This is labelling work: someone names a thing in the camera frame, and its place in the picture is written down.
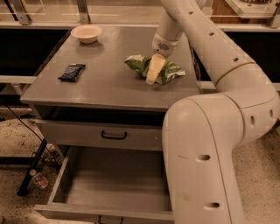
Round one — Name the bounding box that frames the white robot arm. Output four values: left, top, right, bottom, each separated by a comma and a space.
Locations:
152, 0, 279, 224

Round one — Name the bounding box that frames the black cable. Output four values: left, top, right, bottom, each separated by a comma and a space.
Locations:
4, 105, 60, 167

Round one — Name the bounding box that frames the black metal stand leg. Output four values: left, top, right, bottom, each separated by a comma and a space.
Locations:
17, 139, 47, 197

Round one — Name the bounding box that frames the black drawer handle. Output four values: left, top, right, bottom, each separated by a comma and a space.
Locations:
101, 130, 128, 140

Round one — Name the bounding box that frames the grey railing post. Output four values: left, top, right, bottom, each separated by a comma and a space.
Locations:
13, 0, 32, 25
76, 0, 91, 25

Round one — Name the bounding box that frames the green jalapeno chip bag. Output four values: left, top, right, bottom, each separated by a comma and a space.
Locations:
125, 55, 186, 85

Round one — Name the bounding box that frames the cream ceramic bowl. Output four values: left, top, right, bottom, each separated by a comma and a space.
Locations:
71, 24, 102, 44

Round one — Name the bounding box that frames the closed grey upper drawer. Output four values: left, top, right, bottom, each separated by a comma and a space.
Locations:
36, 120, 162, 151

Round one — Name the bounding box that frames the open grey lower drawer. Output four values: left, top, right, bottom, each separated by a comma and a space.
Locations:
35, 147, 174, 224

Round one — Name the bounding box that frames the dark blue snack packet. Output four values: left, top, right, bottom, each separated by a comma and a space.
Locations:
59, 64, 86, 82

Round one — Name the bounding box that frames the wooden cabinet with white top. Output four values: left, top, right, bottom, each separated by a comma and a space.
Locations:
211, 0, 279, 24

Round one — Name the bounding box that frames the grey drawer cabinet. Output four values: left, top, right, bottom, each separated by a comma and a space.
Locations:
19, 25, 202, 224

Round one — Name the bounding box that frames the clear plastic bottle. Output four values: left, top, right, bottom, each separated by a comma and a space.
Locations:
29, 169, 48, 189

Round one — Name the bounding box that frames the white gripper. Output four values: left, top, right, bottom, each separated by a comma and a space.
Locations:
146, 31, 179, 85

